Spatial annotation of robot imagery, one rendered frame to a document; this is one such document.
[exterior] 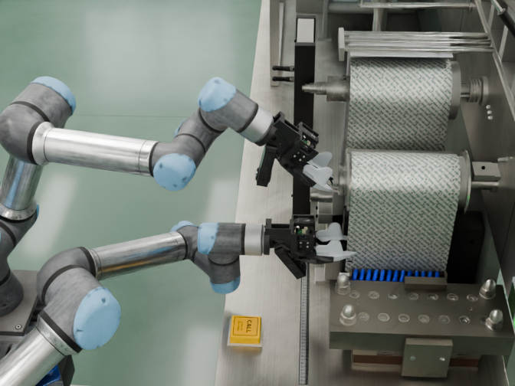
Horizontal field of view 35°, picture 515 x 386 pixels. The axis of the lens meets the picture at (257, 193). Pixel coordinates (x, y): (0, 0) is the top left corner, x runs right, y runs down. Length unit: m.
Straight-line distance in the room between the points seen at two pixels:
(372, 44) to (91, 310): 0.90
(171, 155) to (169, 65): 3.17
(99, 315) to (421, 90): 0.89
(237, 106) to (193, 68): 3.07
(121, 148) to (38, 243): 2.01
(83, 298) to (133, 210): 2.08
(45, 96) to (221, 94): 0.43
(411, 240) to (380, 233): 0.07
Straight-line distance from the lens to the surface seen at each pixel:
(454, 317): 1.88
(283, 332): 1.98
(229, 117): 1.69
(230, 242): 1.86
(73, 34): 5.24
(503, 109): 1.85
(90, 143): 1.73
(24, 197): 2.13
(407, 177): 1.80
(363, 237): 1.88
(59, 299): 1.71
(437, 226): 1.87
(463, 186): 1.82
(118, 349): 3.17
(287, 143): 1.75
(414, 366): 1.88
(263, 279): 2.10
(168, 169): 1.63
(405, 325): 1.84
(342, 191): 1.82
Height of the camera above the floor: 2.39
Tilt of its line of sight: 39 degrees down
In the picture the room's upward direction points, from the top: 1 degrees counter-clockwise
